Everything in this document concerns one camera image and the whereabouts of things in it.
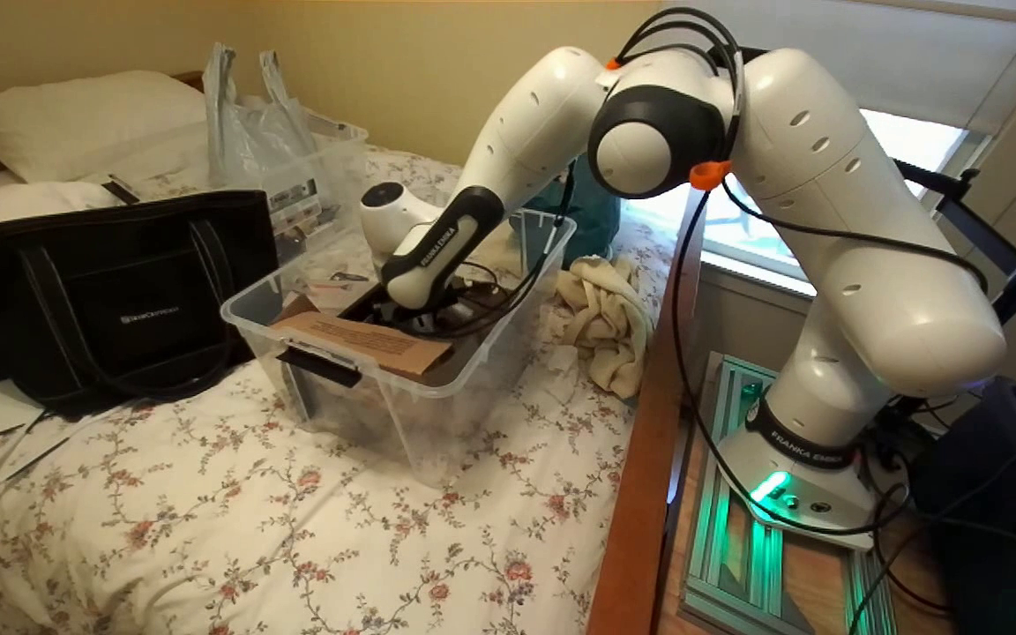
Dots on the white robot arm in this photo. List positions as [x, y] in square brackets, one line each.
[894, 308]

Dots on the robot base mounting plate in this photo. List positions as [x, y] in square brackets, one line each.
[748, 575]

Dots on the brown cardboard packet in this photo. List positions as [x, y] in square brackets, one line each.
[391, 347]

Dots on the cream cloth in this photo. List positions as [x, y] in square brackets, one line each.
[607, 324]

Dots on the teal cloth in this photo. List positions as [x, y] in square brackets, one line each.
[586, 204]

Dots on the clear plastic storage bin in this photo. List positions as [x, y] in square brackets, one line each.
[408, 388]

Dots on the clear plastic shopping bag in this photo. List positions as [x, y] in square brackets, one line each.
[303, 159]

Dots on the wooden bed footboard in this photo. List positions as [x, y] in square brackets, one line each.
[635, 560]

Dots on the floral bed sheet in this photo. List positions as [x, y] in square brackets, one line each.
[216, 518]

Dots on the black fabric bag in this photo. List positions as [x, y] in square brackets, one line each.
[120, 305]

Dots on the white pillow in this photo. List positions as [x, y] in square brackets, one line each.
[69, 128]

